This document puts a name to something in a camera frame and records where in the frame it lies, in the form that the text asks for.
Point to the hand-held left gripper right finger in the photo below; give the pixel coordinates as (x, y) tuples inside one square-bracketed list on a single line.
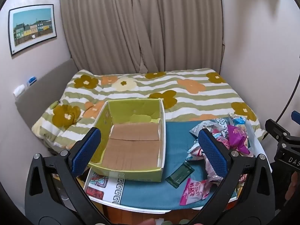
[(212, 151)]

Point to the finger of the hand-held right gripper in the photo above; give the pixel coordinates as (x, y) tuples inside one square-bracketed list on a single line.
[(277, 129)]

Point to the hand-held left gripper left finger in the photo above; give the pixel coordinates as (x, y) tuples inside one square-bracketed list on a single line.
[(86, 150)]

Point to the purple snack packet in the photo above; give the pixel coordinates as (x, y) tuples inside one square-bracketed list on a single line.
[(238, 139)]

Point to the pink strawberry snack packet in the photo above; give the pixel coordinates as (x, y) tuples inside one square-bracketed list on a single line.
[(194, 192)]

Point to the green cardboard box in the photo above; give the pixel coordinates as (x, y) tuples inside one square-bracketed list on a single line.
[(133, 143)]

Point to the person's right hand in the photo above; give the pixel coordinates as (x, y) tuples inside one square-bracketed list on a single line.
[(290, 185)]

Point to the white pink small snack packet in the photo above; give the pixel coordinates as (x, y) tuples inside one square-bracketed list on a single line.
[(195, 153)]

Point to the pink crinkled snack packet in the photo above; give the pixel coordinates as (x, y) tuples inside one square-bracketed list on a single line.
[(211, 170)]

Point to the grey white patterned snack packet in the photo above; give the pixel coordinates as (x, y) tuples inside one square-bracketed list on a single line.
[(211, 124)]

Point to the dark green snack packet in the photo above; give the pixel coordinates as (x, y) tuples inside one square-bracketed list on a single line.
[(180, 175)]

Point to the light blue snack packet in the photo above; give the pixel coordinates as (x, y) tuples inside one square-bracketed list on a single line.
[(238, 120)]

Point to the floral striped blanket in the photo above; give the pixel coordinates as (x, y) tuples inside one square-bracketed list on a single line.
[(187, 93)]

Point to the blue patterned table mat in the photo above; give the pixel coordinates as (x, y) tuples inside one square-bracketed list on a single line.
[(152, 192)]

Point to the grey bed headboard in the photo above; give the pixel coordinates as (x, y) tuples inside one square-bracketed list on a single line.
[(42, 91)]

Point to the blue white small object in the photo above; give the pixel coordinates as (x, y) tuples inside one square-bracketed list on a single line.
[(32, 80)]

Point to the beige curtain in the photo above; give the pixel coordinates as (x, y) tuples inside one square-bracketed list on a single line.
[(140, 28)]

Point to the framed houses picture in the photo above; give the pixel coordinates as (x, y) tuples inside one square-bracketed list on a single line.
[(32, 28)]

